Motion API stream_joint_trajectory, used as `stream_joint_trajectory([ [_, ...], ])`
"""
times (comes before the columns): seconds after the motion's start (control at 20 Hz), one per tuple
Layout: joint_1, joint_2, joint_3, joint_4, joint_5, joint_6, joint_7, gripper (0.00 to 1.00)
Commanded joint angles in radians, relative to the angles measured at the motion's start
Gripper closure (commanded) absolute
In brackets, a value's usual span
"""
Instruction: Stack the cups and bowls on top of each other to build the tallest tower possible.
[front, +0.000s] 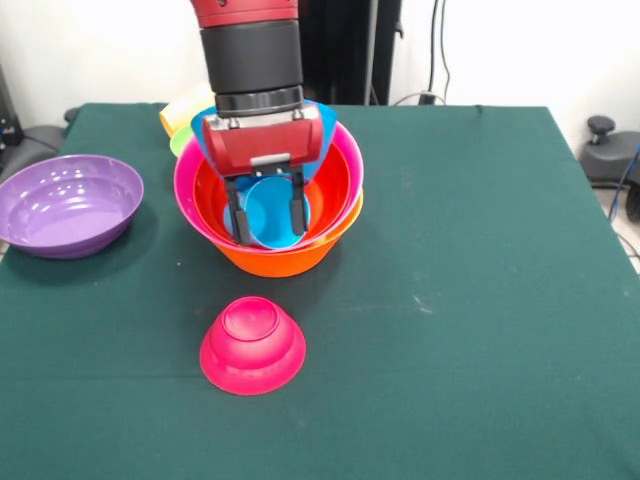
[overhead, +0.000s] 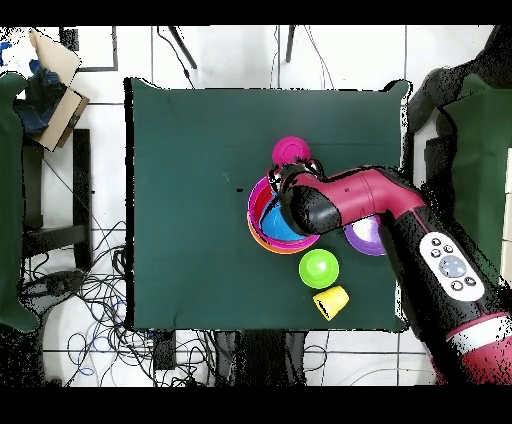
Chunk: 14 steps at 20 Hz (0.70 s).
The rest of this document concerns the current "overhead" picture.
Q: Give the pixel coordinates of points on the cardboard box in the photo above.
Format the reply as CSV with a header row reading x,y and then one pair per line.
x,y
60,116

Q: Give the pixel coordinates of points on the dark green tablecloth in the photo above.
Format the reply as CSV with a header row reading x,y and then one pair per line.
x,y
200,160

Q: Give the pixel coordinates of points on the small green bowl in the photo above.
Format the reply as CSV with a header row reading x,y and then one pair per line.
x,y
318,268

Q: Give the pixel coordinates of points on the small crimson bowl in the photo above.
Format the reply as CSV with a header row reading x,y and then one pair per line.
x,y
290,150

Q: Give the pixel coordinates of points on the medium blue bowl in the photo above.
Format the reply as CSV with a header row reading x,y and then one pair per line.
x,y
276,226

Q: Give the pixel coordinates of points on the green cloth covered table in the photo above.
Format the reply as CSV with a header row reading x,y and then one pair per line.
x,y
10,200
480,140

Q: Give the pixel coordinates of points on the yellow cup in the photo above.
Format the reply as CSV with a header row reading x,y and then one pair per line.
x,y
334,300

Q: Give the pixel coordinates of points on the large orange bowl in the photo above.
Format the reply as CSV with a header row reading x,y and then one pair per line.
x,y
276,250

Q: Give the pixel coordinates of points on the black power strip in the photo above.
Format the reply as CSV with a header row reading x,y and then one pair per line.
x,y
164,352

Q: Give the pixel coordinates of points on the black stool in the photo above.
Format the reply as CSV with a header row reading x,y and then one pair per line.
x,y
82,180

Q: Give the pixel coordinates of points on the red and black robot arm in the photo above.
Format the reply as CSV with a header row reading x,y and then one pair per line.
x,y
380,192

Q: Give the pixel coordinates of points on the purple bowl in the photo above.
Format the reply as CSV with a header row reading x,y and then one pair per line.
x,y
366,238

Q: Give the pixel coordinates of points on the black tripod leg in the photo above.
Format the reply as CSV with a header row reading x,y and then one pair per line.
x,y
290,44
182,46

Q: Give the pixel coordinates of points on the large pink bowl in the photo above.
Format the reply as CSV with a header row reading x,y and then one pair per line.
x,y
252,200

